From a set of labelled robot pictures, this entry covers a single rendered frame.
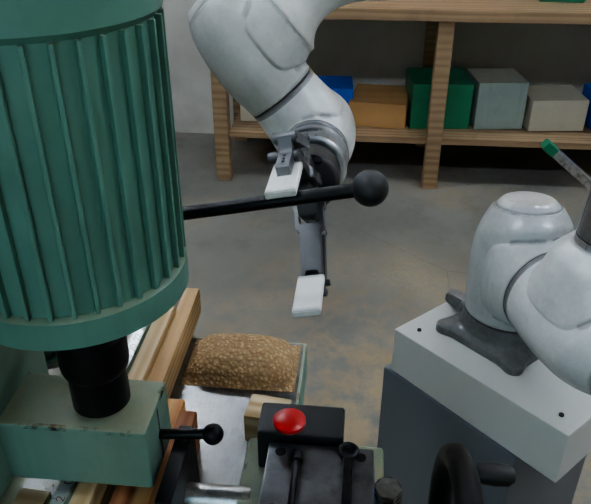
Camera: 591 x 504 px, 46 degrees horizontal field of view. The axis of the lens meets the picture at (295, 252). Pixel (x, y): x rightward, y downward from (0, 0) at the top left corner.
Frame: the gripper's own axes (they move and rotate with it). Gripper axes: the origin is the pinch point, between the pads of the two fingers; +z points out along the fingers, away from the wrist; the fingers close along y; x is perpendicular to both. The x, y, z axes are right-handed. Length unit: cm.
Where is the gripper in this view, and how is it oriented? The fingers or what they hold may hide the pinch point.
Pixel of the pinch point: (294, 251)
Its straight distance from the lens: 68.9
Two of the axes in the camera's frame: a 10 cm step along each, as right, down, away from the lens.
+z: -1.0, 5.0, -8.6
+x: 9.8, -1.1, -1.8
